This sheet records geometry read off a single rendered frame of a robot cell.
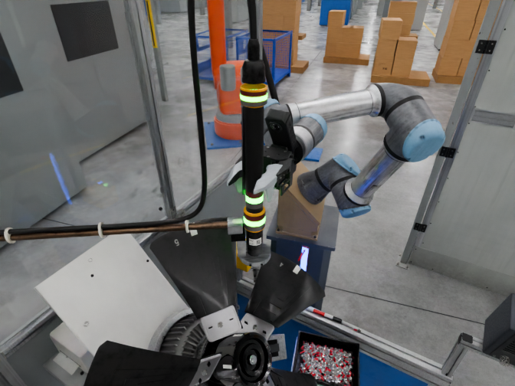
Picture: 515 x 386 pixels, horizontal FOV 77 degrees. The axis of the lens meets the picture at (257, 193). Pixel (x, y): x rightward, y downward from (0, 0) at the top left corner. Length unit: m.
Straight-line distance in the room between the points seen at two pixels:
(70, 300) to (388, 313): 2.10
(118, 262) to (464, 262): 2.45
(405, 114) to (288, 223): 0.68
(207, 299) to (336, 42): 9.24
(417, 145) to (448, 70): 7.77
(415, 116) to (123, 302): 0.93
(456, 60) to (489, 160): 6.37
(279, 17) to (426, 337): 7.38
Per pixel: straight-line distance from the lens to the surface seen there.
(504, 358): 1.21
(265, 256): 0.70
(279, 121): 0.61
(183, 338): 0.94
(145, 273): 1.01
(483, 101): 2.32
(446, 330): 2.66
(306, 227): 1.41
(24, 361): 1.44
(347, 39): 9.77
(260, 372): 0.87
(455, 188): 2.54
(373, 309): 2.57
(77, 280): 0.95
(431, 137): 0.98
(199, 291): 0.85
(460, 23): 8.56
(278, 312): 0.95
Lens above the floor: 1.96
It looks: 34 degrees down
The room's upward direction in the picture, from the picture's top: straight up
